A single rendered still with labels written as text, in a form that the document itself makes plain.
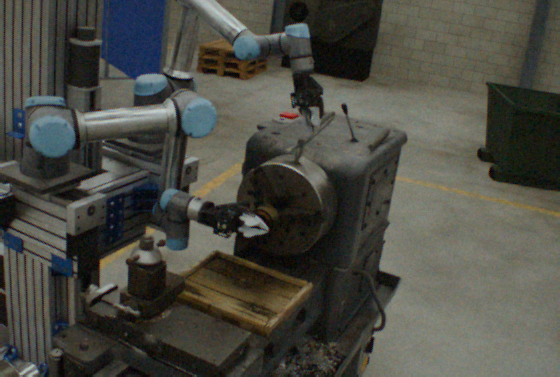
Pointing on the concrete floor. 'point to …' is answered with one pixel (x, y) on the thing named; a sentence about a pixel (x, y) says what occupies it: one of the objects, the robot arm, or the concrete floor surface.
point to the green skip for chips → (523, 136)
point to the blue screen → (135, 16)
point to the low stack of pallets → (221, 51)
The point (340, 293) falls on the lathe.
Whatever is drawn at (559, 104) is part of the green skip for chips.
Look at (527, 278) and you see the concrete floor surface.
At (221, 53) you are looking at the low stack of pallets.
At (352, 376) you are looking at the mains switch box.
